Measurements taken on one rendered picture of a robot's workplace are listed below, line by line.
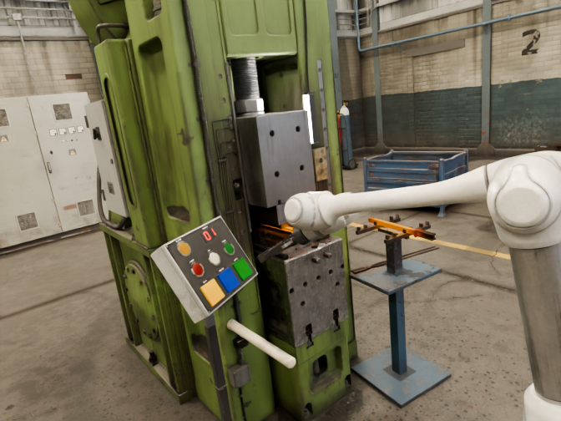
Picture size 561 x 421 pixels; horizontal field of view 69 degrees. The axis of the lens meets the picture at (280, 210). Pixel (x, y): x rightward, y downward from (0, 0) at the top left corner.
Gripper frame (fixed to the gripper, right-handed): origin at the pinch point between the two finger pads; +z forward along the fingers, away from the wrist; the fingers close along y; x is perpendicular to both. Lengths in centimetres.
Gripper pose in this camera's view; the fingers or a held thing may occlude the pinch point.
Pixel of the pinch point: (266, 255)
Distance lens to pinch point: 152.0
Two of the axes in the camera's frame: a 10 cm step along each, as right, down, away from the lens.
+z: -7.1, 4.7, 5.2
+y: 4.4, -2.8, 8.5
